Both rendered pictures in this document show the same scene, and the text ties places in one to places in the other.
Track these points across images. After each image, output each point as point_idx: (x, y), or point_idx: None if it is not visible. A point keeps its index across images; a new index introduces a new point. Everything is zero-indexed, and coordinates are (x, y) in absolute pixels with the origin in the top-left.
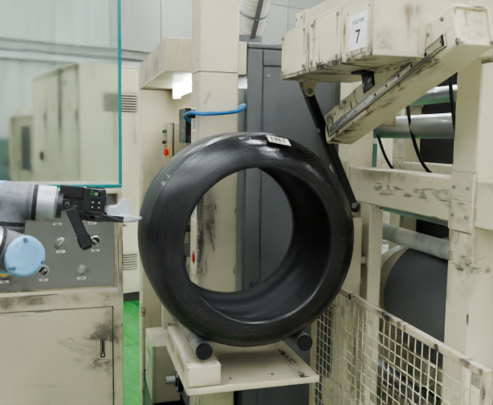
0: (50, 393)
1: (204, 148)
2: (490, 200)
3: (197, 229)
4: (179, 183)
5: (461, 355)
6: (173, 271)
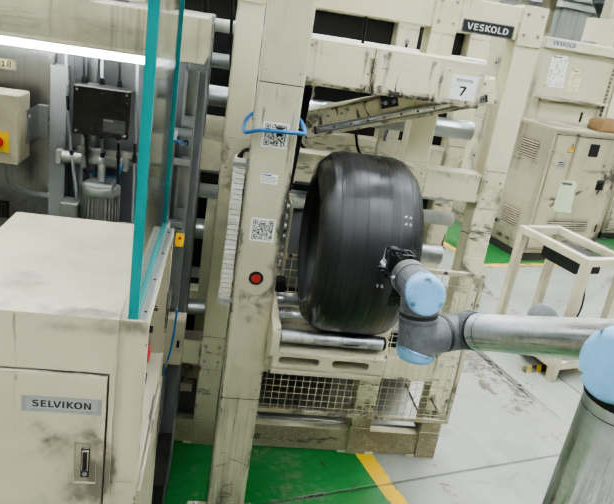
0: None
1: (412, 185)
2: (438, 180)
3: (278, 249)
4: (420, 222)
5: (465, 272)
6: None
